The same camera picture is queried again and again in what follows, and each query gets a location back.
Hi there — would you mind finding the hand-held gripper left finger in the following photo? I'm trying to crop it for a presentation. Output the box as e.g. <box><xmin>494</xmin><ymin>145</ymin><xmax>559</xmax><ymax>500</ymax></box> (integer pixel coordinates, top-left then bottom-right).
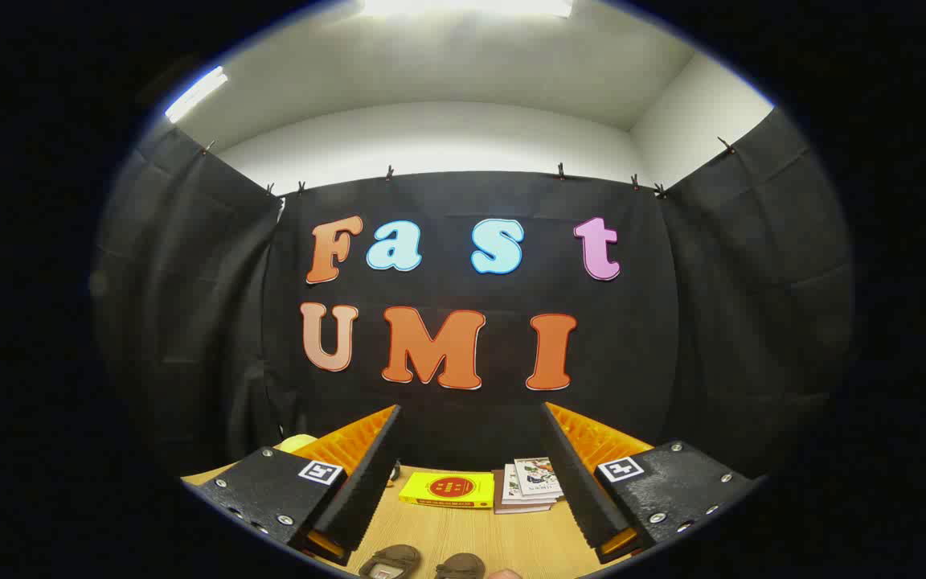
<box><xmin>182</xmin><ymin>404</ymin><xmax>402</xmax><ymax>566</ymax></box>

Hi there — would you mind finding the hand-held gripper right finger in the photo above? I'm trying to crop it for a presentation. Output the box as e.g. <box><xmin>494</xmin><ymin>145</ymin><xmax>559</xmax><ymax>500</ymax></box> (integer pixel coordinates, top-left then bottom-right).
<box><xmin>541</xmin><ymin>402</ymin><xmax>757</xmax><ymax>564</ymax></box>

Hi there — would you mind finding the brown fuzzy slipper shoe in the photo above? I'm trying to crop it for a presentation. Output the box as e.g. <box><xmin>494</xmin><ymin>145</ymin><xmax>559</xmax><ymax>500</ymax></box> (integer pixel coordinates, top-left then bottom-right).
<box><xmin>359</xmin><ymin>544</ymin><xmax>422</xmax><ymax>579</ymax></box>
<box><xmin>435</xmin><ymin>552</ymin><xmax>486</xmax><ymax>579</ymax></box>

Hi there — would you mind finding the white paperback book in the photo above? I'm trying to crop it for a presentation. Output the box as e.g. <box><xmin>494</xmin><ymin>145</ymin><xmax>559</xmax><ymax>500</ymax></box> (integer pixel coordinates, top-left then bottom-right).
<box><xmin>494</xmin><ymin>470</ymin><xmax>554</xmax><ymax>515</ymax></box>
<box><xmin>503</xmin><ymin>464</ymin><xmax>559</xmax><ymax>507</ymax></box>

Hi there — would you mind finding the yellow book with red circle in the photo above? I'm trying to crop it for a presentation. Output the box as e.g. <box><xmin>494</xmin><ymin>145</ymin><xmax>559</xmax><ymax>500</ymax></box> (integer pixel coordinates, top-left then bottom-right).
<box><xmin>399</xmin><ymin>471</ymin><xmax>496</xmax><ymax>509</ymax></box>

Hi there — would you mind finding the black backdrop cloth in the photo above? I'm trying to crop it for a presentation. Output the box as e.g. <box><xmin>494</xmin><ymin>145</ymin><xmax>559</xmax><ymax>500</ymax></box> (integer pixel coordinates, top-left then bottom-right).
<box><xmin>92</xmin><ymin>109</ymin><xmax>858</xmax><ymax>483</ymax></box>

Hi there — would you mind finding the ceiling light panel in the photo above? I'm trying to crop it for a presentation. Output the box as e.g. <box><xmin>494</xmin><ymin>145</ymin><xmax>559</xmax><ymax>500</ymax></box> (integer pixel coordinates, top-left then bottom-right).
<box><xmin>164</xmin><ymin>67</ymin><xmax>229</xmax><ymax>123</ymax></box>

